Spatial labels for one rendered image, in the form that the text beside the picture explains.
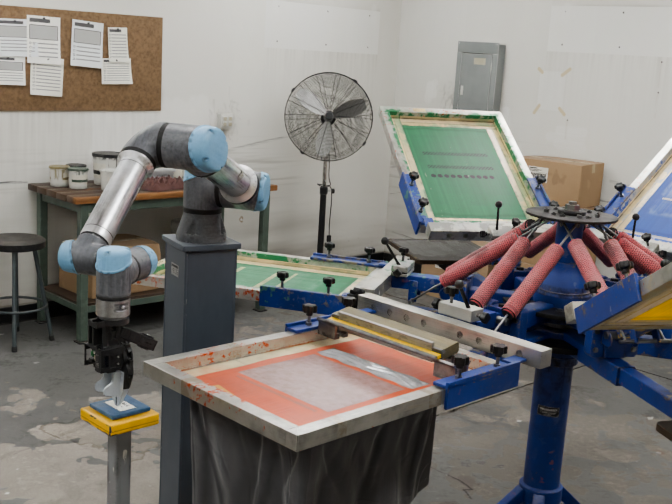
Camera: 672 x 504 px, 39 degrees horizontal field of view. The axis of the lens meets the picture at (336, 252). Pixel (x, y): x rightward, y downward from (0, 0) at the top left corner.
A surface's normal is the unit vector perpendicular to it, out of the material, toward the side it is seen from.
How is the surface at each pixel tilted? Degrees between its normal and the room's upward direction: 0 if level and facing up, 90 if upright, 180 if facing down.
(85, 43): 88
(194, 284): 90
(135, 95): 90
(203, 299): 90
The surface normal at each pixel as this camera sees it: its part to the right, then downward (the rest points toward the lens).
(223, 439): -0.66, 0.15
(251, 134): 0.69, 0.19
